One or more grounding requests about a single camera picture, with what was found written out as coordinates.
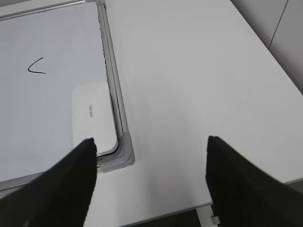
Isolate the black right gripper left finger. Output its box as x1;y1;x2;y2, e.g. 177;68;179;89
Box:
0;138;97;227

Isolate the white whiteboard eraser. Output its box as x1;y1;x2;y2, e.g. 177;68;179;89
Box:
71;80;118;157

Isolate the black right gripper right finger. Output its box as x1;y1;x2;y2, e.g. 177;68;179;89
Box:
205;136;303;227

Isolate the white magnetic whiteboard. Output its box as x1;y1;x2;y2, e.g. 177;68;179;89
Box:
0;0;135;195

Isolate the white table leg bracket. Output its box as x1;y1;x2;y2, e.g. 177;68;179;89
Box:
196;205;220;227

